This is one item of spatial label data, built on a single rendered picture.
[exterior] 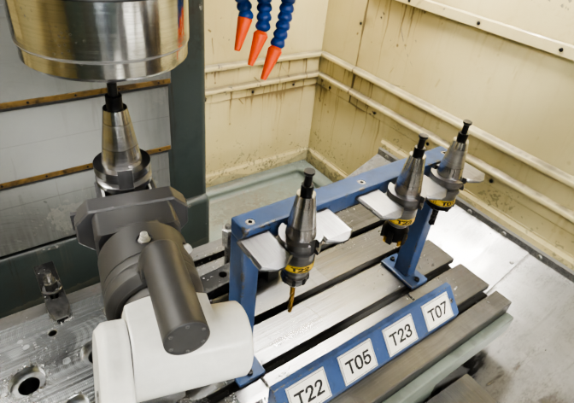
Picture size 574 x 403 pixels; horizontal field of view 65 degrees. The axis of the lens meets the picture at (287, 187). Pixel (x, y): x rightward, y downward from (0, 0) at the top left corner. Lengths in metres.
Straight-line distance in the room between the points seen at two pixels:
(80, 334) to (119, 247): 0.41
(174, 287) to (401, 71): 1.25
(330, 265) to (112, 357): 0.75
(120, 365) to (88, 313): 0.50
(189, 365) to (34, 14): 0.30
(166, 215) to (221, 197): 1.26
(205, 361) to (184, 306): 0.06
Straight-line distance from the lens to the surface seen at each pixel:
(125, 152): 0.53
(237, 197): 1.77
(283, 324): 0.94
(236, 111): 1.66
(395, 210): 0.73
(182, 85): 1.10
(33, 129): 1.00
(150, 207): 0.51
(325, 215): 0.68
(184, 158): 1.19
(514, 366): 1.26
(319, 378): 0.82
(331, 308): 0.98
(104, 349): 0.37
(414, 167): 0.73
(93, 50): 0.42
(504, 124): 1.33
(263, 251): 0.61
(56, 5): 0.42
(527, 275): 1.37
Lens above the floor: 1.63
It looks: 35 degrees down
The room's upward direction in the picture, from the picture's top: 7 degrees clockwise
